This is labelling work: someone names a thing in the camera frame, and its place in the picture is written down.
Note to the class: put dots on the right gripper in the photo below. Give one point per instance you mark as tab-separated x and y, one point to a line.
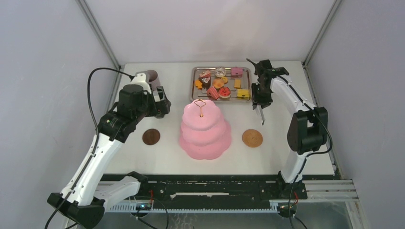
256	99

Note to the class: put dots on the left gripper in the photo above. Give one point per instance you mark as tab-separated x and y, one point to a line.
161	107

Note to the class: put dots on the stainless steel food tongs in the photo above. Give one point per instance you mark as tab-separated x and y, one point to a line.
259	110

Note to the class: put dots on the yellow cake slice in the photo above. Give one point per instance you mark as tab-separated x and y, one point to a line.
243	94

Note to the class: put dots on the pink three-tier cake stand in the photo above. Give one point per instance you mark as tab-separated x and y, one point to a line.
204	132

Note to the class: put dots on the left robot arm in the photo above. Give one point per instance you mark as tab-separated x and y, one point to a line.
80	200

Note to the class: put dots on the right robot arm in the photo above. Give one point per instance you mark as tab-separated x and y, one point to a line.
307	132

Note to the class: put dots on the rectangular yellow biscuit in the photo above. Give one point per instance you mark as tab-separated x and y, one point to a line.
237	84

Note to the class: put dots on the mauve cup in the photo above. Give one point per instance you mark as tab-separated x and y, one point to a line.
152	81

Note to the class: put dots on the dark brown round coaster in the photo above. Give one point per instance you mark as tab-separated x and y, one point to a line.
151	137

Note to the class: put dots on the pink square cake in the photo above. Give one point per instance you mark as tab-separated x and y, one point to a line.
237	72

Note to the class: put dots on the round yellow biscuit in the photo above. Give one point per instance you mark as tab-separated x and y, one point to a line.
224	79

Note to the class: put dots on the stainless steel serving tray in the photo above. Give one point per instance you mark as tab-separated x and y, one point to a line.
201	94

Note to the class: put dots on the light woven round coaster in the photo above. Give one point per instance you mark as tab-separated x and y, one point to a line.
252	138

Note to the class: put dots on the orange fish-shaped cake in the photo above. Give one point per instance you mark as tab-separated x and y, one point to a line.
198	84

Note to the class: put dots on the round golden bread bun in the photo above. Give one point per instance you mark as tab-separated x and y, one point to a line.
218	83

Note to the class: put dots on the white donut with chocolate drizzle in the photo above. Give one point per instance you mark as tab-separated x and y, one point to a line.
220	72

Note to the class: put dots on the red layered cake slice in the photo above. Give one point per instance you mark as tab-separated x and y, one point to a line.
213	93

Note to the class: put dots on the chocolate cake slice with cream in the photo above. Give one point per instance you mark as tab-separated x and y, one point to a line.
206	82

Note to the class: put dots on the red cake slice with orange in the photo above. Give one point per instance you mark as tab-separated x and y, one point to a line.
205	74

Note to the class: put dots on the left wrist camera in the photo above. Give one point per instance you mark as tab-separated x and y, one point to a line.
142	79

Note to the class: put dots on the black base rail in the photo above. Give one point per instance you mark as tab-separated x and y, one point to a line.
228	192

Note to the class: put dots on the right aluminium frame post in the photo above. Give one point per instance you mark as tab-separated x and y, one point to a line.
325	25

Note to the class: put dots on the aluminium frame post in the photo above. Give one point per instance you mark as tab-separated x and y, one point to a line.
325	25
97	30

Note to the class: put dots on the left aluminium frame post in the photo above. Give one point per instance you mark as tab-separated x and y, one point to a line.
97	30

